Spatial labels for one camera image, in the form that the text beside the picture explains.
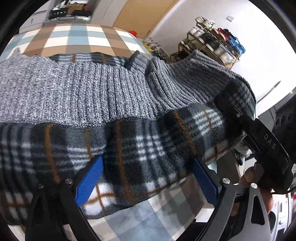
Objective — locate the silver aluminium suitcase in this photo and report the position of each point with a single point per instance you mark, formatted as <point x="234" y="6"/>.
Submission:
<point x="67" y="20"/>

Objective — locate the wooden shoe rack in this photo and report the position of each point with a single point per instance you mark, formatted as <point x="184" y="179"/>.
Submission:
<point x="217" y="43"/>

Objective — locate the right hand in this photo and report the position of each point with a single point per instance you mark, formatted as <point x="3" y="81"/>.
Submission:
<point x="250" y="178"/>

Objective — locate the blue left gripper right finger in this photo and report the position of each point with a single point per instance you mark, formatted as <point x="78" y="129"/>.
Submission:
<point x="206" y="179"/>

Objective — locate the red orange bag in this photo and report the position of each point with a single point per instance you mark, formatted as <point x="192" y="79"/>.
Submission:
<point x="134" y="33"/>

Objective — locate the plaid fleece knit-lined garment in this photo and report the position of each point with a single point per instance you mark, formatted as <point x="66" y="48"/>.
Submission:
<point x="147" y="120"/>

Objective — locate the checkered brown blue bedsheet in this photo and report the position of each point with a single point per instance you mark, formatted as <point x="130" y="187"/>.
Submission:
<point x="166" y="215"/>

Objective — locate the wooden door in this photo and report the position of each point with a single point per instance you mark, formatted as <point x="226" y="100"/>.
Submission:
<point x="141" y="16"/>

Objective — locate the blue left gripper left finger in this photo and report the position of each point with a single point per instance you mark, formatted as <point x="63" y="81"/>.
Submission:
<point x="87" y="180"/>

